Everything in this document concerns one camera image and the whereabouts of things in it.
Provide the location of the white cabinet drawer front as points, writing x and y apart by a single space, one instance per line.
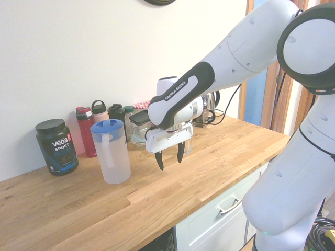
199 227

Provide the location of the black appliance under counter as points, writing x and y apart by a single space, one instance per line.
162 241

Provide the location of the red water bottle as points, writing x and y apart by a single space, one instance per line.
86 136

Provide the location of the clear drinking glass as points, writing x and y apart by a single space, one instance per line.
188 149

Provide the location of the black shaker bottle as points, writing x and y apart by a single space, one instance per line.
117 115

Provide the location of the glass container with black lid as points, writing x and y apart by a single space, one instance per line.
138 117

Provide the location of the blue door panel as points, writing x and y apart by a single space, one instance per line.
255 104

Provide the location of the yellow power box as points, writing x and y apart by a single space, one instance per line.
331 236

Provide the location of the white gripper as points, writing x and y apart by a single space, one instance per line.
167 138

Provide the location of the wooden door frame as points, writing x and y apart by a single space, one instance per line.
269 104

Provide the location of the pink bottle with black lid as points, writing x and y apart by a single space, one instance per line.
99 115

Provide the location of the jar with red checkered lid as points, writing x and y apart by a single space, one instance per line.
140 105

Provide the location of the glass container with teal clips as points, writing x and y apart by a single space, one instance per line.
137 140

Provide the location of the translucent pitcher with blue lid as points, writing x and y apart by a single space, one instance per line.
115 167

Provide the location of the black wall clock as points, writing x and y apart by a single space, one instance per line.
159 2

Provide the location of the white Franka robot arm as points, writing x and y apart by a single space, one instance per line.
248 39

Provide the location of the black Vega protein tub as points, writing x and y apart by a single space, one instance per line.
60 146

